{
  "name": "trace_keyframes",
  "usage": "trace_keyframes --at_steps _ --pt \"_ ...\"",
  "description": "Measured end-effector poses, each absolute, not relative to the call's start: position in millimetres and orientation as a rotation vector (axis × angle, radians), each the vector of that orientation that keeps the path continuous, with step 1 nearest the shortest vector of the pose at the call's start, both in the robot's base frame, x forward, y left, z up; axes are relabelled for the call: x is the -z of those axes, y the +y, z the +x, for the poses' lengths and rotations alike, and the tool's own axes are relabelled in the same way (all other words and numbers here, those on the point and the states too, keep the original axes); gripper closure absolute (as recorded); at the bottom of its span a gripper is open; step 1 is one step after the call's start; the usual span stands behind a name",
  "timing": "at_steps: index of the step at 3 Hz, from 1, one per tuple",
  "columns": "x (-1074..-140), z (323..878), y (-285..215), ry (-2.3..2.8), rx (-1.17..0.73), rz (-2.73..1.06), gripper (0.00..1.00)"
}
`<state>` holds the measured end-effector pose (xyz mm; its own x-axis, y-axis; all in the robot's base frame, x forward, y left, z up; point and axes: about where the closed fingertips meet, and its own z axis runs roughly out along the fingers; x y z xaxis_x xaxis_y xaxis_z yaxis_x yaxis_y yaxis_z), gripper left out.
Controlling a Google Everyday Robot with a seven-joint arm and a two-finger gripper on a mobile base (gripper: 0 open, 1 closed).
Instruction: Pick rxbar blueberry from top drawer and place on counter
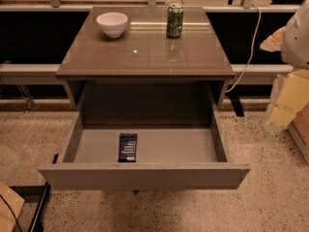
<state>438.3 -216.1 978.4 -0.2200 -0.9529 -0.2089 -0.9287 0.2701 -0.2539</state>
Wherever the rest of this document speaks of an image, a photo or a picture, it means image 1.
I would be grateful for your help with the white ceramic bowl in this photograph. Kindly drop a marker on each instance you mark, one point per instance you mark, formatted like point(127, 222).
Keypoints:
point(112, 25)

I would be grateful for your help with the grey open drawer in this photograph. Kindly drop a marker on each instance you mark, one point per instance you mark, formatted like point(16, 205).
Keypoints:
point(180, 142)

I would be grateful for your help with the grey cabinet with counter top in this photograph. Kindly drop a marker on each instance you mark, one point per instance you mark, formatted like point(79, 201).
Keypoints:
point(144, 51)

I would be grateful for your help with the black metal floor frame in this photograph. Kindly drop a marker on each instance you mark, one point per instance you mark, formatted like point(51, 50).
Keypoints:
point(38, 195)

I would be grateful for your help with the long grey rail shelf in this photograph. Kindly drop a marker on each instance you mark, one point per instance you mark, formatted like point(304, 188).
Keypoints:
point(44, 74)

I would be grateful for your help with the green soda can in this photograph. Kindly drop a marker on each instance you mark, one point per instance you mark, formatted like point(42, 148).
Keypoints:
point(174, 20)

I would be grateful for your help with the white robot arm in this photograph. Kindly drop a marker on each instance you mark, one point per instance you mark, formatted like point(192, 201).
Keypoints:
point(295, 46)

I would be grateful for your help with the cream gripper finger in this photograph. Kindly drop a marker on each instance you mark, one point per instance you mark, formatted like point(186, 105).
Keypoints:
point(289, 95)
point(273, 42)

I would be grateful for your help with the dark blue snack bar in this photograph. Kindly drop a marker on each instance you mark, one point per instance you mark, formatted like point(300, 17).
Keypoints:
point(127, 147)

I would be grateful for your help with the cardboard box right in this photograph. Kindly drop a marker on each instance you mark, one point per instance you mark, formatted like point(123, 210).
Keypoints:
point(299, 130)

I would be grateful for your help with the cardboard sheet bottom left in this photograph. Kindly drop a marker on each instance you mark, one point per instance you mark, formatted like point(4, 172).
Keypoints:
point(11, 205)

